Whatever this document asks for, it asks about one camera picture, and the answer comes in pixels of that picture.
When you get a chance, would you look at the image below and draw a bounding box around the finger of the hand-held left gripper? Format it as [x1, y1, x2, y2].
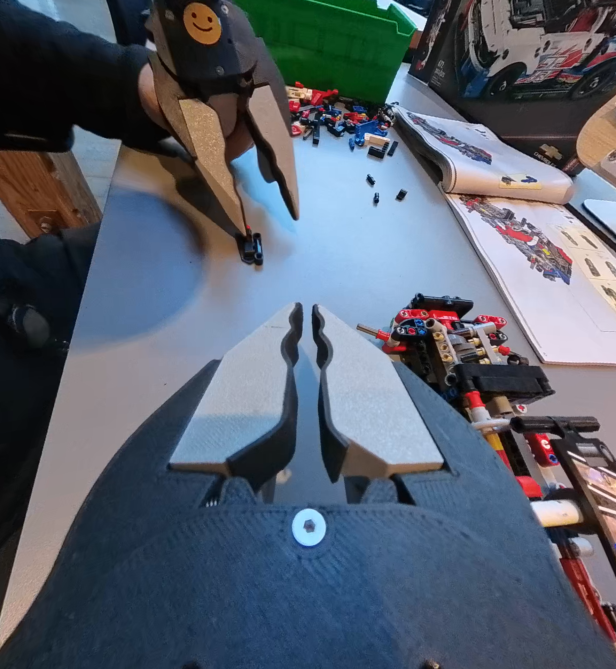
[178, 98, 251, 238]
[244, 83, 302, 221]

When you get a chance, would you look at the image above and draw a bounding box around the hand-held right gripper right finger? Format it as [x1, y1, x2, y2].
[312, 304, 445, 484]

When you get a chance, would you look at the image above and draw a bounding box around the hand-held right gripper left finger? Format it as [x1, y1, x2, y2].
[169, 302, 304, 492]

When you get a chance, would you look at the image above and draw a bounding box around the black toy assembly red pin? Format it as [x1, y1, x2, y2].
[237, 225, 264, 266]

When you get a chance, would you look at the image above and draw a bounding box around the light grey desk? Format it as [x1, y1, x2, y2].
[0, 63, 616, 664]

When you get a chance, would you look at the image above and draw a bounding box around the person's left hand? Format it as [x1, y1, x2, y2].
[138, 60, 175, 134]

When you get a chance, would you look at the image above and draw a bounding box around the pile of loose toy pieces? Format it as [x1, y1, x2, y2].
[286, 81, 400, 160]

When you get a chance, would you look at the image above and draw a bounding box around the toy brick vehicle model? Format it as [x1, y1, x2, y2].
[356, 293, 616, 669]

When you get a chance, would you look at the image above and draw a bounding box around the green plastic storage bin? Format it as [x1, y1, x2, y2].
[235, 0, 417, 102]

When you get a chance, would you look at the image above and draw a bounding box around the wooden trestle leg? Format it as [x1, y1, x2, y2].
[0, 149, 104, 238]

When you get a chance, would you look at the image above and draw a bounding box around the person's black clothing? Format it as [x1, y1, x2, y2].
[0, 178, 100, 576]

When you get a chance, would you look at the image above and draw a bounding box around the toy instruction booklet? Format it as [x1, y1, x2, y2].
[394, 105, 616, 367]

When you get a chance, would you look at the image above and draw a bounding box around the toy car set box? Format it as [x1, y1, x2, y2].
[408, 0, 616, 176]

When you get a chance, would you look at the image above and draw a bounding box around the pale wooden rounded board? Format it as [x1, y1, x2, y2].
[577, 70, 616, 170]

